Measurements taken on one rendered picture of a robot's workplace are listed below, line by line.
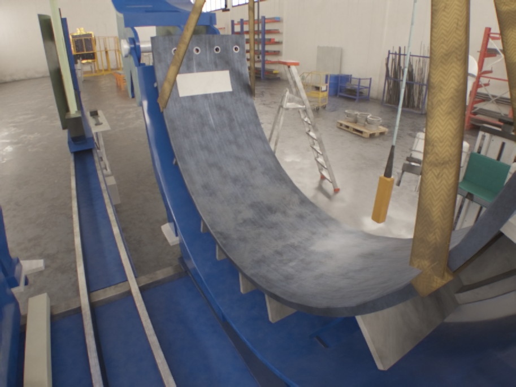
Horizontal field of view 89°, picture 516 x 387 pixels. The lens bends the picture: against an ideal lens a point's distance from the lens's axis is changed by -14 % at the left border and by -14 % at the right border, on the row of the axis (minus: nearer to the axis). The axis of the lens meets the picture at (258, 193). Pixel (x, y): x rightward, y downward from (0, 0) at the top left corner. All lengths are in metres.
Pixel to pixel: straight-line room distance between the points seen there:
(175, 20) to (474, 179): 2.57
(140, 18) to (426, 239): 2.44
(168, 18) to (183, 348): 2.39
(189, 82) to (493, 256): 1.90
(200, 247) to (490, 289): 1.53
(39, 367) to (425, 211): 1.97
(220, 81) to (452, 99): 1.81
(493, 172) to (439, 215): 1.85
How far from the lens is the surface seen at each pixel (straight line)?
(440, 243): 0.60
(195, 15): 1.92
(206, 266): 1.88
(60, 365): 2.26
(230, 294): 1.75
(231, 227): 1.68
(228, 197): 1.84
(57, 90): 6.25
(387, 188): 1.94
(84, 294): 2.40
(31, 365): 2.12
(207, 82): 2.21
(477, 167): 2.49
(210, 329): 2.13
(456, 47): 0.68
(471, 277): 1.19
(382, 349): 0.91
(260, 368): 1.83
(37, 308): 2.42
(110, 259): 2.81
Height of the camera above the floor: 2.23
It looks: 28 degrees down
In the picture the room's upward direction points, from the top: straight up
